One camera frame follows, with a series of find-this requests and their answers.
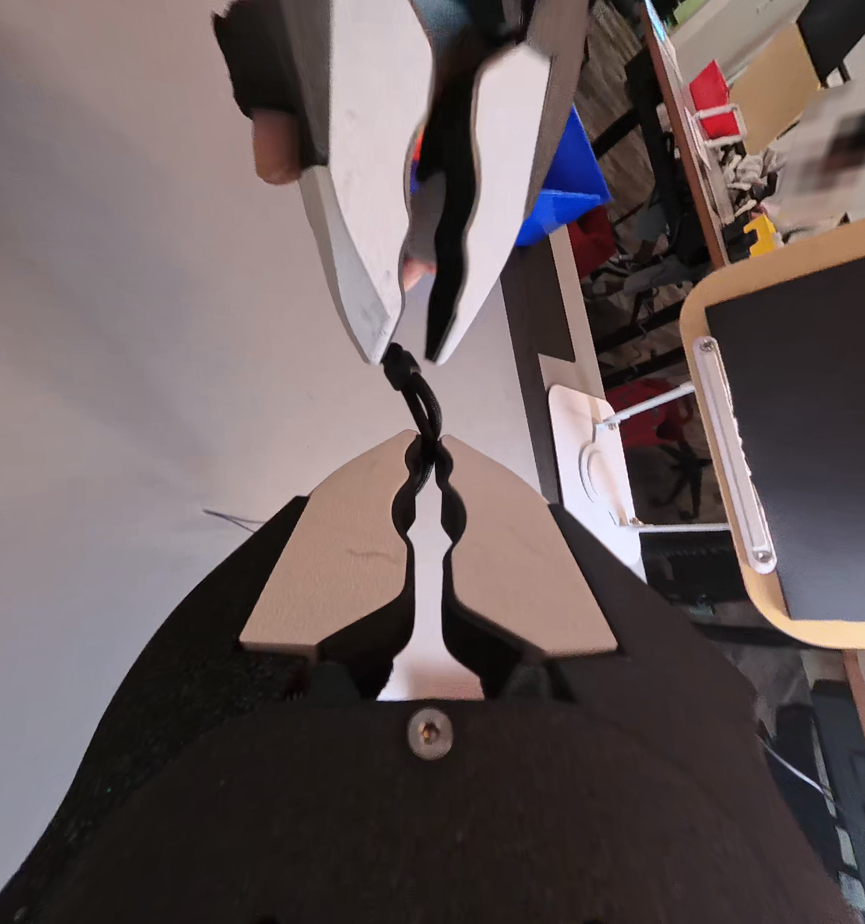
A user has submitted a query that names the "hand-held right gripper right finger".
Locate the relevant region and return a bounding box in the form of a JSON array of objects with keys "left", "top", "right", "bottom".
[{"left": 436, "top": 433, "right": 620, "bottom": 659}]

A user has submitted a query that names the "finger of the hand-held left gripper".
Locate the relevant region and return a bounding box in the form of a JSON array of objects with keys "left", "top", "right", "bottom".
[
  {"left": 425, "top": 0, "right": 592, "bottom": 365},
  {"left": 281, "top": 0, "right": 435, "bottom": 365}
]

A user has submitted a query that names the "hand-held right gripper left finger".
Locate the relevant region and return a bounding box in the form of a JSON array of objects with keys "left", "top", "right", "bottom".
[{"left": 239, "top": 429, "right": 435, "bottom": 661}]

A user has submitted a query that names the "blue plastic bin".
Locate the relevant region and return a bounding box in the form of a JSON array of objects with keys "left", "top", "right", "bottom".
[{"left": 515, "top": 104, "right": 614, "bottom": 248}]

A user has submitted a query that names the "black cord loop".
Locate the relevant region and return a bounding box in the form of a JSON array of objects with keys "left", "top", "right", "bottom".
[{"left": 380, "top": 343, "right": 444, "bottom": 499}]

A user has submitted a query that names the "person's left hand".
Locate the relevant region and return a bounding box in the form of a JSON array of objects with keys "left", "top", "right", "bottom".
[{"left": 250, "top": 108, "right": 439, "bottom": 291}]

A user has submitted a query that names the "red bag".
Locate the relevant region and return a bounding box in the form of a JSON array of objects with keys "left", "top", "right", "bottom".
[
  {"left": 606, "top": 379, "right": 697, "bottom": 452},
  {"left": 568, "top": 205, "right": 619, "bottom": 281}
]

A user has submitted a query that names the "long wooden desk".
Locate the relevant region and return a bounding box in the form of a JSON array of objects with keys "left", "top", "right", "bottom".
[{"left": 638, "top": 0, "right": 733, "bottom": 268}]

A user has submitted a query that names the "red plastic bin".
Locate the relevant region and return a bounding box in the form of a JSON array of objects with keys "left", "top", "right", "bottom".
[{"left": 688, "top": 59, "right": 747, "bottom": 141}]

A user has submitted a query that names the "tilted board on stand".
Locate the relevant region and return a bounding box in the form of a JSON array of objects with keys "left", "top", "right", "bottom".
[{"left": 728, "top": 0, "right": 865, "bottom": 156}]

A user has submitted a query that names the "wooden board with black sheet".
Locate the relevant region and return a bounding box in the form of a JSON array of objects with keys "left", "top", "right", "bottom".
[{"left": 680, "top": 231, "right": 865, "bottom": 651}]

